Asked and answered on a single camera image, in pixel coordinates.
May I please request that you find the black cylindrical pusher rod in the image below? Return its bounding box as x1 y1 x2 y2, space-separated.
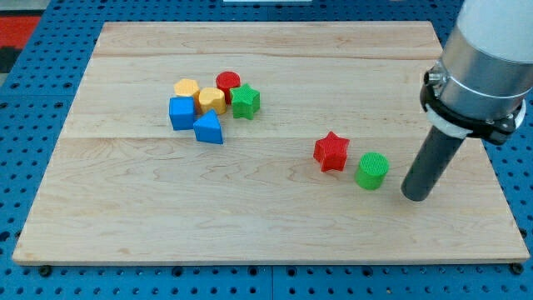
401 127 464 202

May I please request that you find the green cylinder block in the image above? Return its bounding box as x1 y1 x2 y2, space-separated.
354 152 389 190

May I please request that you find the red star block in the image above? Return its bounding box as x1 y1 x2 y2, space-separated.
313 131 350 172

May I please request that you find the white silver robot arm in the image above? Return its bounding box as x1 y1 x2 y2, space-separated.
401 0 532 202

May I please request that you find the green star block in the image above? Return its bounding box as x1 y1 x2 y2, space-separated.
230 83 261 120

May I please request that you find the red cylinder block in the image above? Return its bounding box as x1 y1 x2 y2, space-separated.
215 71 241 104

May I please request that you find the blue triangle block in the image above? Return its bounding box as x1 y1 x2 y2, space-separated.
193 109 223 144

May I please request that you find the yellow heart block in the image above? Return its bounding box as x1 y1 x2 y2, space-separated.
199 87 227 115

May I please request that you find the wooden board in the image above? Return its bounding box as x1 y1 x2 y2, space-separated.
12 22 530 266

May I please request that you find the blue cube block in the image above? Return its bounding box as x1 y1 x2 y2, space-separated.
168 97 196 131

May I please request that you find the yellow hexagon block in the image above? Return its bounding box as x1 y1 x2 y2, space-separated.
173 78 200 101

